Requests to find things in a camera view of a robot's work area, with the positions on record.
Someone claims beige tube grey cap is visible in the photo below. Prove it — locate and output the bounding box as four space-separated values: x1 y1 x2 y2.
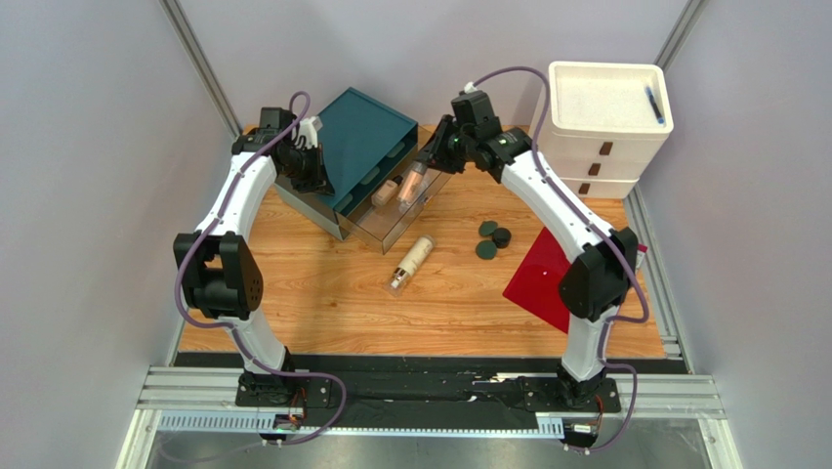
397 161 428 207

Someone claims beige foundation bottle black cap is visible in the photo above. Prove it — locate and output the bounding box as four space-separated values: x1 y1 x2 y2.
371 175 403 207

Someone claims clear drawer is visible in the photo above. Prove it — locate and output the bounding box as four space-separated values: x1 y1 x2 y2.
335 128 450 254

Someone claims cream white pump bottle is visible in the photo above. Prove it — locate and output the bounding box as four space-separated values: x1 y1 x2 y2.
388 235 436 296

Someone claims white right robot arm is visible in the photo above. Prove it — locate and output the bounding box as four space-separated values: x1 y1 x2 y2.
418 114 639 394

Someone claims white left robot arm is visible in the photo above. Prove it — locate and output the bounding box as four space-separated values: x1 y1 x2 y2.
174 149 321 393

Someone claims teal drawer organizer box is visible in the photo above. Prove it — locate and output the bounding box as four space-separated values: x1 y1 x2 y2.
274 87 418 241

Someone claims green round compact upper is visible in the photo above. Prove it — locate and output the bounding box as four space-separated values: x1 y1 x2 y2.
478 220 499 237

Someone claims green round compact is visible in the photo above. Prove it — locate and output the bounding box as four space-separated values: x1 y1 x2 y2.
478 220 499 237
475 240 499 260

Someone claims black round jar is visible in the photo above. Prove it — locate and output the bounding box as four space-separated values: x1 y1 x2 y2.
491 227 513 249

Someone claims green round compact lower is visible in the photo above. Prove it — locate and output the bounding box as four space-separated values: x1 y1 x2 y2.
475 240 499 260

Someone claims white three-drawer cabinet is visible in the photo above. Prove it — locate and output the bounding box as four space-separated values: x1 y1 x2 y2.
530 61 674 199

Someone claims blue pen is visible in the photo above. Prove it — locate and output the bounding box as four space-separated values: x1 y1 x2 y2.
645 86 666 125

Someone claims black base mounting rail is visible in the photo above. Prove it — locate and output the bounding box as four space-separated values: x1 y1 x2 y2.
235 355 622 430

